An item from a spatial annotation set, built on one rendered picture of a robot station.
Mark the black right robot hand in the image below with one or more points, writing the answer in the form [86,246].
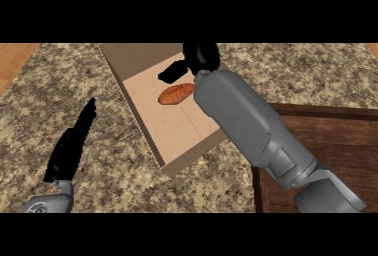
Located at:
[201,56]

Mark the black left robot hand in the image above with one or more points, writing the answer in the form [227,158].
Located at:
[69,150]

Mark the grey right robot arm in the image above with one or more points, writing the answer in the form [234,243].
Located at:
[261,133]

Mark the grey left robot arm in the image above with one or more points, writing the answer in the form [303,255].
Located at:
[51,201]

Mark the orange sweet potato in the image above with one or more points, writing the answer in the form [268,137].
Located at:
[176,94]

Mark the open cardboard box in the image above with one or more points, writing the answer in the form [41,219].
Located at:
[168,103]

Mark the dark brown wooden tray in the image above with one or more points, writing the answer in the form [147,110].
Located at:
[320,156]

